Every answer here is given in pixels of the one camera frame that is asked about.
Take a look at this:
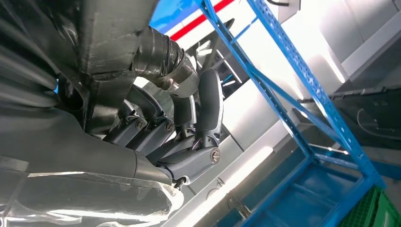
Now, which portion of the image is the blue metal shelf rack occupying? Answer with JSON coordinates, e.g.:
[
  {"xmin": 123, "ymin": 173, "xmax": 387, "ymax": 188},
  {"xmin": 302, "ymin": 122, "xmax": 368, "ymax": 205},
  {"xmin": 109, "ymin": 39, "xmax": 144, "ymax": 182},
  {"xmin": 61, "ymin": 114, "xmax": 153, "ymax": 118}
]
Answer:
[{"xmin": 194, "ymin": 0, "xmax": 401, "ymax": 227}]

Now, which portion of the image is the green plastic crate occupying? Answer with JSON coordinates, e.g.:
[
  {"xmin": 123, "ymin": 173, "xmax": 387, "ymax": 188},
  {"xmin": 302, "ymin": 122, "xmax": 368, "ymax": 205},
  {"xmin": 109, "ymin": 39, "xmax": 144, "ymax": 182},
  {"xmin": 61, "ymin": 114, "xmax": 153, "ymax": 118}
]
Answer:
[{"xmin": 340, "ymin": 186, "xmax": 401, "ymax": 227}]

